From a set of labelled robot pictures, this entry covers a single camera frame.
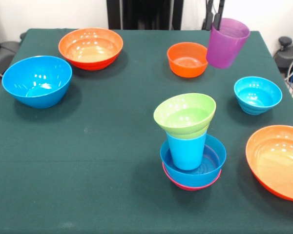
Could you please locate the dark grey pedestal foot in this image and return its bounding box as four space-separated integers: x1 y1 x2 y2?
273 36 293 75

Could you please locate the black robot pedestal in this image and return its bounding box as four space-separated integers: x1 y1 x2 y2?
106 0 184 31

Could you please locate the blue cup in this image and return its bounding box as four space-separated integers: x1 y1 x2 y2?
166 131 208 171

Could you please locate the small orange bowl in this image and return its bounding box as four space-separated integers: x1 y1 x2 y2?
167 42 209 78

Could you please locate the green ribbed bowl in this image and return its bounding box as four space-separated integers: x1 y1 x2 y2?
153 93 217 140

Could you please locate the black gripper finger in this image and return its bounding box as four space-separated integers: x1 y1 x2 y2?
205 0 214 31
213 0 226 31

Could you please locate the pink bowl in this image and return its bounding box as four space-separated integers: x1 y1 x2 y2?
162 162 222 192

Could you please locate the black cable with plug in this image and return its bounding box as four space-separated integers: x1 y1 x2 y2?
201 0 209 30

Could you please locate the large blue bowl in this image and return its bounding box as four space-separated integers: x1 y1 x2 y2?
1 55 73 109

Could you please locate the purple cup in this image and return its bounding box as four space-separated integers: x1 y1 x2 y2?
206 18 251 69

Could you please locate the light blue ribbed bowl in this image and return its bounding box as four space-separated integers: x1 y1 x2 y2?
233 76 283 116

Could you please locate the large orange bowl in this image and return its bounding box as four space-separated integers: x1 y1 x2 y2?
245 125 293 202
58 27 124 71

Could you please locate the medium blue bowl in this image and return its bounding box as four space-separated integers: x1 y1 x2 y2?
160 134 227 188

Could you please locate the dark green tablecloth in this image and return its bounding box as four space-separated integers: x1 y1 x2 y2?
0 28 293 234

